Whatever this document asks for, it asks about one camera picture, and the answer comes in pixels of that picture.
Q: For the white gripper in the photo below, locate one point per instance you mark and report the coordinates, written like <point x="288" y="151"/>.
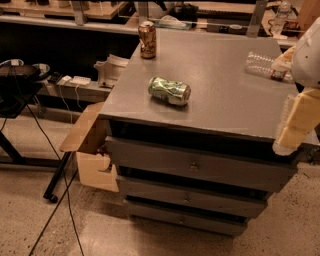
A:
<point x="308" y="58"/>

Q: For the clear plastic water bottle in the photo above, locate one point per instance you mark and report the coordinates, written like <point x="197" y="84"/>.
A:
<point x="261" y="65"/>

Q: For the background water bottle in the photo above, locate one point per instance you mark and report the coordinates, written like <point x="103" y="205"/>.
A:
<point x="283" y="11"/>

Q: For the green soda can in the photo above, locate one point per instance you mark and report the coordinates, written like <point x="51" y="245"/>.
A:
<point x="172" y="92"/>

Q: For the orange soda can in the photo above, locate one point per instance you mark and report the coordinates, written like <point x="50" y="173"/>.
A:
<point x="147" y="38"/>

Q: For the top grey drawer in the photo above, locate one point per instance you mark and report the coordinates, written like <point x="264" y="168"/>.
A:
<point x="198" y="165"/>

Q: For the grey drawer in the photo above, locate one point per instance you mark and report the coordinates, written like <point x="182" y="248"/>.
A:
<point x="198" y="165"/>
<point x="189" y="197"/>
<point x="182" y="218"/>

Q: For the grey drawer cabinet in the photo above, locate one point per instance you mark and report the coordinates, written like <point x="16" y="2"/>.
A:
<point x="229" y="113"/>

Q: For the middle grey drawer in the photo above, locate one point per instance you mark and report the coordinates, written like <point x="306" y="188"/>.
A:
<point x="189" y="197"/>

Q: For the bottom grey drawer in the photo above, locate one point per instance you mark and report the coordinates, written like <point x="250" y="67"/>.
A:
<point x="182" y="218"/>

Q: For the wooden board on shelf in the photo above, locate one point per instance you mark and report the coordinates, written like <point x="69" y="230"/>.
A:
<point x="105" y="10"/>

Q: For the open cardboard box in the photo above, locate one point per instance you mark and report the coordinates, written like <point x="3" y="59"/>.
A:
<point x="87" y="139"/>

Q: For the white power strip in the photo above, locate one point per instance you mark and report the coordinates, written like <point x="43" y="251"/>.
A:
<point x="78" y="80"/>

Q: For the long metal shelf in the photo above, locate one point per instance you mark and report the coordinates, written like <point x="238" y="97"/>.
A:
<point x="130" y="28"/>

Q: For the black rolling stand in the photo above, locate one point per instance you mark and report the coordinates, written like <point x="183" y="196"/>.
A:
<point x="18" y="86"/>

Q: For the white plastic bracket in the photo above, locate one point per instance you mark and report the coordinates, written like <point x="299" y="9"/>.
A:
<point x="110" y="70"/>

